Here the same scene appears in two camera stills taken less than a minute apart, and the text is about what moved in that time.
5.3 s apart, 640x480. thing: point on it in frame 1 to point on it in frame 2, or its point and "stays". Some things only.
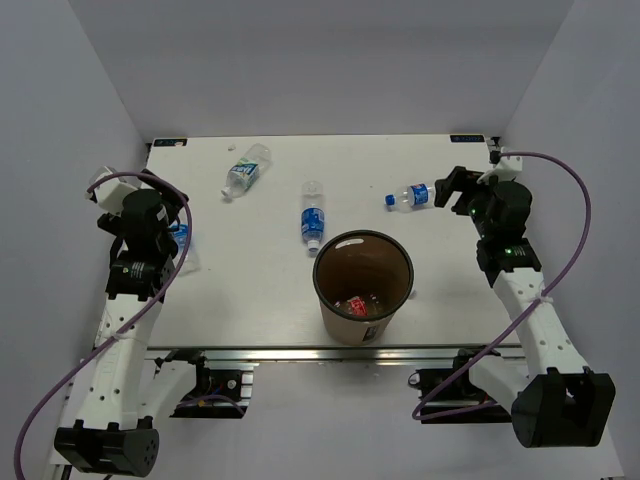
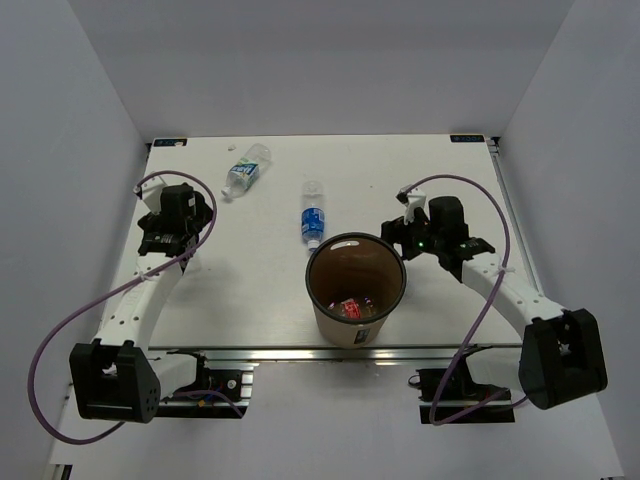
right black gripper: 458,181 to 397,231
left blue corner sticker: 173,142 stays
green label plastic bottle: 246,172 stays
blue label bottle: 313,214 stays
